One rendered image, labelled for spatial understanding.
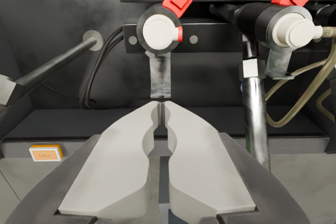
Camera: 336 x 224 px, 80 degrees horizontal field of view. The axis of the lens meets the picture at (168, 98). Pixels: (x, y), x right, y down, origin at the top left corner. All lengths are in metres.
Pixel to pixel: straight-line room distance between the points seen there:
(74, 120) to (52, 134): 0.05
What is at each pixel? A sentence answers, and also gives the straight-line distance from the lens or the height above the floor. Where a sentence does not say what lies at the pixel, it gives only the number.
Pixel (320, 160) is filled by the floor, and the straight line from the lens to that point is 2.18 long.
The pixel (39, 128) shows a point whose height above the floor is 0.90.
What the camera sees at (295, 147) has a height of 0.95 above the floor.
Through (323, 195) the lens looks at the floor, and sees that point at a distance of 2.56.
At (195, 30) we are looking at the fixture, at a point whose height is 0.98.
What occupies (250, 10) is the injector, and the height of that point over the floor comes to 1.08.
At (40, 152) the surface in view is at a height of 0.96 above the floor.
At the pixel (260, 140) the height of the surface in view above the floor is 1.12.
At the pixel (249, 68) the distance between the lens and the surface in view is 0.19.
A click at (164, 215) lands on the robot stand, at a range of 0.83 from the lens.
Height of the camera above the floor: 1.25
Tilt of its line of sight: 63 degrees down
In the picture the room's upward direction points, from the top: 178 degrees clockwise
